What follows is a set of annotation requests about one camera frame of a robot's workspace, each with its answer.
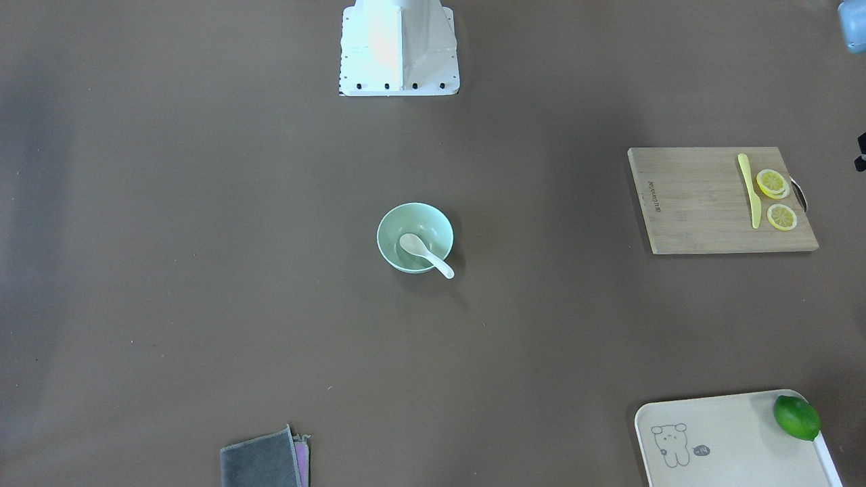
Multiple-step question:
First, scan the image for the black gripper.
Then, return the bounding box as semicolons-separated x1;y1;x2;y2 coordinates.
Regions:
854;133;866;172

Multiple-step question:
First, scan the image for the white ceramic spoon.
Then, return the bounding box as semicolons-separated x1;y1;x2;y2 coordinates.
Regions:
399;233;455;279

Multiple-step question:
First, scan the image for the mint green bowl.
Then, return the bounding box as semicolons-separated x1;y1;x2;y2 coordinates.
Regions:
376;202;455;279

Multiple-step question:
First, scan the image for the lemon slice stack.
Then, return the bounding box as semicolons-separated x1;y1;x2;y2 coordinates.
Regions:
755;169;791;200

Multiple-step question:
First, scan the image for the single lemon slice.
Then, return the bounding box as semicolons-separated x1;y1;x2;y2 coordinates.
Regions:
766;204;798;231

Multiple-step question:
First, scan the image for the yellow plastic knife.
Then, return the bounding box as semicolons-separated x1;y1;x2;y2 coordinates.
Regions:
737;152;762;230

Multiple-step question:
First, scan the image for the bamboo cutting board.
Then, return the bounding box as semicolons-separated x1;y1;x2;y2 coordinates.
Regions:
627;147;819;255

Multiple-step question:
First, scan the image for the green lime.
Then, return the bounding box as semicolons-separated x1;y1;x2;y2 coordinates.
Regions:
773;395;822;442

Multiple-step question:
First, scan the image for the cream rabbit tray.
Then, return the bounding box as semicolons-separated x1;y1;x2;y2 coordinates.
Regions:
634;389;842;486

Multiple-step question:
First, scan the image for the grey folded cloth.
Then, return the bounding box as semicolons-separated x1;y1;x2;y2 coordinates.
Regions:
220;424;311;486

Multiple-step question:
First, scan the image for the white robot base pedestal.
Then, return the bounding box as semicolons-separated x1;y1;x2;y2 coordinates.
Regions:
338;1;461;97

